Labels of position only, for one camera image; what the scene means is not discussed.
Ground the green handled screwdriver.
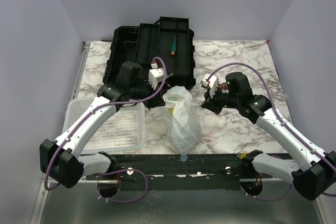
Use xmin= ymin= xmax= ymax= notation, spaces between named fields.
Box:
xmin=170 ymin=34 xmax=177 ymax=56

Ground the black plastic toolbox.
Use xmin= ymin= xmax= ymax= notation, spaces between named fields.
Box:
xmin=102 ymin=17 xmax=196 ymax=90

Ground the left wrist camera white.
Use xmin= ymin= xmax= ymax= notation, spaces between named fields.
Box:
xmin=148 ymin=61 xmax=166 ymax=90

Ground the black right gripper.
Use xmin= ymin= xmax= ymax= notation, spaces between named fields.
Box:
xmin=202 ymin=83 xmax=240 ymax=114

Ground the white plastic bag lemon print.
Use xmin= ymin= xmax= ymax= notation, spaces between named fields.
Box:
xmin=161 ymin=86 xmax=202 ymax=155

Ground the white perforated plastic basket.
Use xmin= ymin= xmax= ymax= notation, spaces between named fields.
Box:
xmin=62 ymin=97 xmax=145 ymax=154

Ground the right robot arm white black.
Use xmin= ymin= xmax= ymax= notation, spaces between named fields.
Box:
xmin=201 ymin=72 xmax=335 ymax=200

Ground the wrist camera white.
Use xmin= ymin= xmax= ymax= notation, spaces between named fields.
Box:
xmin=148 ymin=61 xmax=166 ymax=90
xmin=201 ymin=73 xmax=218 ymax=98

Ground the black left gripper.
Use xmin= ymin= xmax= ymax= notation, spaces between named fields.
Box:
xmin=129 ymin=78 xmax=166 ymax=110

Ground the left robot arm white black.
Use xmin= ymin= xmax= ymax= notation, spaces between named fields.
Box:
xmin=39 ymin=57 xmax=167 ymax=191

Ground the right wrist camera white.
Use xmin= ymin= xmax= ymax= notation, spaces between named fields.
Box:
xmin=201 ymin=73 xmax=218 ymax=98

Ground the brown pipe fitting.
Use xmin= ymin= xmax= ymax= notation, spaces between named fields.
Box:
xmin=218 ymin=82 xmax=228 ymax=90

